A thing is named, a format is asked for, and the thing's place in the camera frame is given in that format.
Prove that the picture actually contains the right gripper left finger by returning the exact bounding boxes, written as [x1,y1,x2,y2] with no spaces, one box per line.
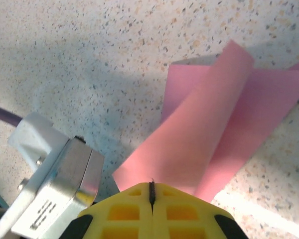
[61,182,154,239]

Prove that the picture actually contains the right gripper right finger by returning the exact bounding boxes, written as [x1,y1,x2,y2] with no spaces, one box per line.
[151,183,250,239]

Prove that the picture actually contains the pink square paper sheet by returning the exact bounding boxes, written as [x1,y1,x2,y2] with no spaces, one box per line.
[112,39,299,204]

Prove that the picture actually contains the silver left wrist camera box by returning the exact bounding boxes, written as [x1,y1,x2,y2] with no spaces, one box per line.
[0,112,105,239]

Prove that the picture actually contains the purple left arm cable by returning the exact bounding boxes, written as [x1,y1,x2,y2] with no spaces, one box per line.
[0,103,22,127]

